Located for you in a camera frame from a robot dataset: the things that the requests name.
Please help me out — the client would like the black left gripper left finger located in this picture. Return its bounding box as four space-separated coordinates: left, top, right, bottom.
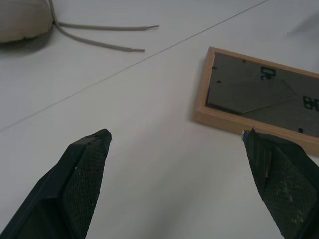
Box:
0 128 112 239

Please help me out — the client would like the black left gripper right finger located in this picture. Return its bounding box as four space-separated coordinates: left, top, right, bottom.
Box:
241 127 319 239

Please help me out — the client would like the wooden picture frame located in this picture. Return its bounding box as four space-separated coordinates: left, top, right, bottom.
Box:
194 46 319 157

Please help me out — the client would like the beige drawstring cord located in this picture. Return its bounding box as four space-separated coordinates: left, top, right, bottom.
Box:
48 0 146 53

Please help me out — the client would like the beige drawstring cloth bag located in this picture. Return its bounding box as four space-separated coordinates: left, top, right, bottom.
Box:
0 0 56 43

